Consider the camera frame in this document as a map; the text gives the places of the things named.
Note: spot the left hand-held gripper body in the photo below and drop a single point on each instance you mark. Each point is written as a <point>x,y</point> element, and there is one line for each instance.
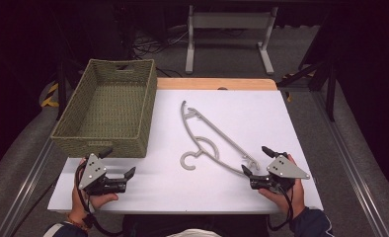
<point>92,171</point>

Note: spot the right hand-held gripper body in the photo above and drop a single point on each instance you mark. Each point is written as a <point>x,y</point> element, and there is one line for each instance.
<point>283,169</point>

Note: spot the green woven basket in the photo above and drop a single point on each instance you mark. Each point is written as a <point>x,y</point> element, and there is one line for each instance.
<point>110,105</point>

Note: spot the grey plastic clothes hanger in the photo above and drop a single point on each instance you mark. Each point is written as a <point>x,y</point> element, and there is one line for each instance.
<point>212,126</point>

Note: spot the person's right hand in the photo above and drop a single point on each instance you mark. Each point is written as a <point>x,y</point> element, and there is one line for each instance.
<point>296,197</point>

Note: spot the person's left hand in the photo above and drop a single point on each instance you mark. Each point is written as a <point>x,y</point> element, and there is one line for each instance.
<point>79,204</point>

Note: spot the person's torso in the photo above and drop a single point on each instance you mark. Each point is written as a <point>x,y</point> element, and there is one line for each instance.
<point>195,227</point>

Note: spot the yellow black hazard tape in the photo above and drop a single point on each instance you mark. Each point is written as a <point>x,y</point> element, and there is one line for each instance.
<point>49,95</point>

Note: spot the black metal stand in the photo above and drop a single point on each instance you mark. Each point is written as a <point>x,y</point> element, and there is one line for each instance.
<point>321,74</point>
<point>62,82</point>

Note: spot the aluminium floor rail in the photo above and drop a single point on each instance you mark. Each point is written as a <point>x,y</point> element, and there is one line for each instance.
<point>28,187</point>
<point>353,154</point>

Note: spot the white metal table frame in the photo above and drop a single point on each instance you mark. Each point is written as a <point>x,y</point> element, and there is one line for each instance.
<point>228,20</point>

